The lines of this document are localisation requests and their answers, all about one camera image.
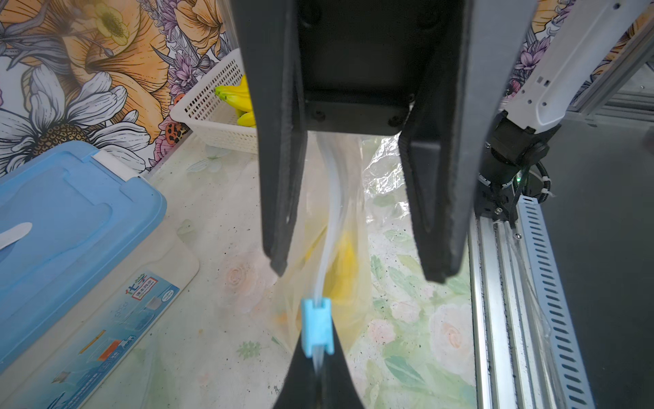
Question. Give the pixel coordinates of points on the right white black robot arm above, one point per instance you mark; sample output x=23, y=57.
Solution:
x=541, y=87

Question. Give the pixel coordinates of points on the blue lid storage box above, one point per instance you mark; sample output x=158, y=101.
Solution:
x=88, y=265

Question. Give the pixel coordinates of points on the white plastic basket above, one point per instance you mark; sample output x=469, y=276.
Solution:
x=211, y=119

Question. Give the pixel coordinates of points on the aluminium front rail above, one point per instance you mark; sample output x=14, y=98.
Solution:
x=526, y=349

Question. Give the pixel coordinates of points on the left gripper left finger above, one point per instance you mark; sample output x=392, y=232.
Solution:
x=300, y=388

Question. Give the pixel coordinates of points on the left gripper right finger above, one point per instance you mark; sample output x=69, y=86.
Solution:
x=336, y=388

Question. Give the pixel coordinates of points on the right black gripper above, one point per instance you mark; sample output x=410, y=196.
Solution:
x=363, y=63

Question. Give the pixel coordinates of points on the single yellow banana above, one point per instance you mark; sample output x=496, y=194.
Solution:
x=246, y=119

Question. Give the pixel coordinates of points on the yellow banana bunch small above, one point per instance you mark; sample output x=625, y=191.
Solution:
x=237, y=96

